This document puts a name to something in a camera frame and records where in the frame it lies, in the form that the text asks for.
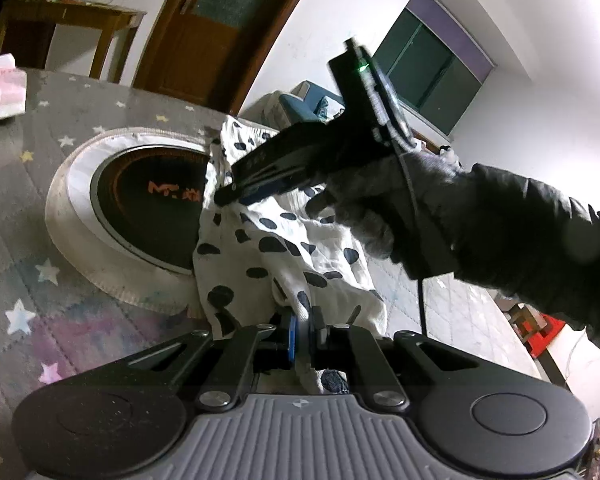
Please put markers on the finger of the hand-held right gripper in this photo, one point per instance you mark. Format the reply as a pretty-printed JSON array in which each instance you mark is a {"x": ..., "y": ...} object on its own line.
[
  {"x": 280, "y": 152},
  {"x": 260, "y": 191}
]

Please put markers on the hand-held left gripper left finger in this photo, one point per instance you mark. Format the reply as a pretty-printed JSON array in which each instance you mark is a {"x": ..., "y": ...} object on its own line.
[{"x": 290, "y": 336}]

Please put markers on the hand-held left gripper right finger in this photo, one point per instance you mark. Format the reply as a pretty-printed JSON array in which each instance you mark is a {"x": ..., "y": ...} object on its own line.
[{"x": 324, "y": 334}]

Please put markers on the white dark-spotted garment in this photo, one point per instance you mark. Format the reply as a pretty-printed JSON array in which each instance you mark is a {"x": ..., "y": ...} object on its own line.
[{"x": 280, "y": 255}]

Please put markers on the person's right forearm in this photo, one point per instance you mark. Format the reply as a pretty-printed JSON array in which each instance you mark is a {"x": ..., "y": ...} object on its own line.
[{"x": 540, "y": 240}]

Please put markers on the person's right hand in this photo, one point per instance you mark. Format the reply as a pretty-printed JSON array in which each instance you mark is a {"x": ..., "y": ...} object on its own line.
[{"x": 380, "y": 200}]

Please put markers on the blue chair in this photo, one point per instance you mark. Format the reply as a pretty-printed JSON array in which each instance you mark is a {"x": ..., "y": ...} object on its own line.
[{"x": 302, "y": 102}]

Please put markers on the dark glass window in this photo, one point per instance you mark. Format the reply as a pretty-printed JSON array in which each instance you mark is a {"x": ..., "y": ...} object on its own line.
[{"x": 425, "y": 75}]

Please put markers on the round black induction cooker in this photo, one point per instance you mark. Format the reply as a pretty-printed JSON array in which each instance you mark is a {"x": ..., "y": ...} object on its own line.
[{"x": 145, "y": 200}]

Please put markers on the purple window blind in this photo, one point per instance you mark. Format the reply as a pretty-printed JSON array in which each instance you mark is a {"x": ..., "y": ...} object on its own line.
[{"x": 455, "y": 25}]

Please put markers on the brown wooden door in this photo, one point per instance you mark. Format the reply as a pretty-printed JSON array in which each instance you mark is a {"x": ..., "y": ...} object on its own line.
[{"x": 205, "y": 25}]

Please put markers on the red box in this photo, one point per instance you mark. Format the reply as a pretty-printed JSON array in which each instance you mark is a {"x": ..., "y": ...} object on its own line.
[{"x": 544, "y": 334}]

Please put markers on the wooden side table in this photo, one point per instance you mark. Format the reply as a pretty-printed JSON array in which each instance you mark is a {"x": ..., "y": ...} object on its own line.
[{"x": 75, "y": 17}]

